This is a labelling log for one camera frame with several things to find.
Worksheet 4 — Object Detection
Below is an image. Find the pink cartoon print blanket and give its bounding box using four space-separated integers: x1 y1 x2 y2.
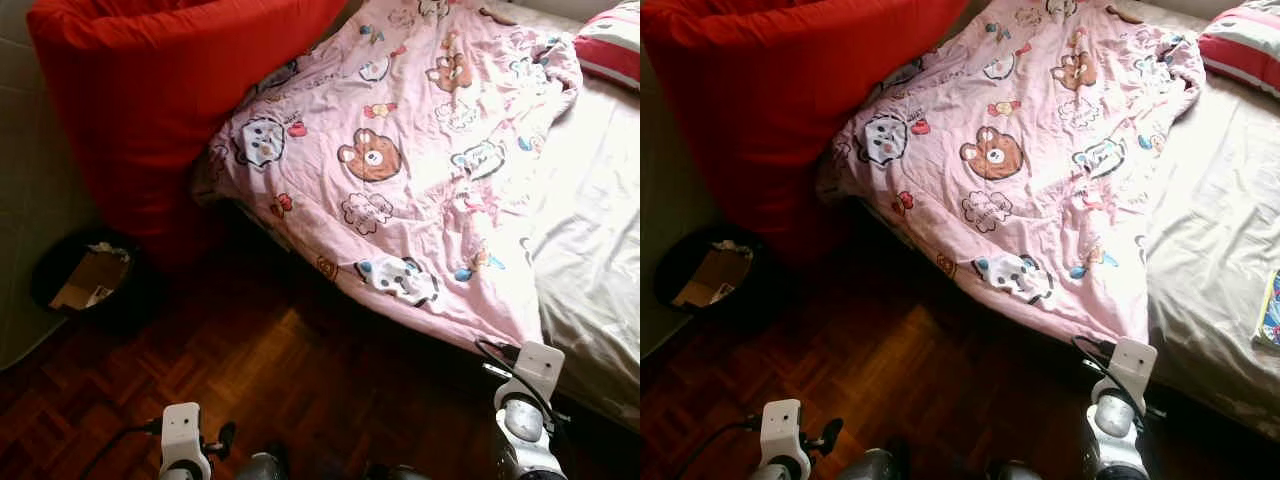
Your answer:
190 0 585 353
815 0 1208 348

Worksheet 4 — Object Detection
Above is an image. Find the silver robot right leg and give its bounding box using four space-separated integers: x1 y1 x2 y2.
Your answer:
985 458 1043 480
362 460 433 480

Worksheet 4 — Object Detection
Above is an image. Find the black round waste bin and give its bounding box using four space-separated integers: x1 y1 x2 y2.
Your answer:
30 228 156 326
654 224 773 319

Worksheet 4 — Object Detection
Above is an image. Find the red cushion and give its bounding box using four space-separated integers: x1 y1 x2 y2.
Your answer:
25 0 351 269
640 0 973 269

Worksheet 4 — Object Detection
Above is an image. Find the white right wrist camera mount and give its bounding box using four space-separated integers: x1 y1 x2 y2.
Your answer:
514 341 567 403
1109 337 1160 398

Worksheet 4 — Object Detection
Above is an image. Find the brown cardboard box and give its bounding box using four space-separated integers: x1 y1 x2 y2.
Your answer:
50 248 131 312
670 245 756 309

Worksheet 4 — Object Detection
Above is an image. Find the beige floral bed sheet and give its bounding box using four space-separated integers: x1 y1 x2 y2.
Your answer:
1140 70 1280 441
515 70 641 426

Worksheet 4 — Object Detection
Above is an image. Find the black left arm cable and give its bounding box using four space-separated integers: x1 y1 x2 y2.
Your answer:
78 424 163 480
690 418 763 480

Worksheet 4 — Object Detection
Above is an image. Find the red blue striped pillow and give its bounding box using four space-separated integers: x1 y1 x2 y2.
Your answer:
1196 0 1280 99
572 2 641 94

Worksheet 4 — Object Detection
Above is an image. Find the colourful comic book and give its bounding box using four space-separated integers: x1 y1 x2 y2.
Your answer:
1254 267 1280 353

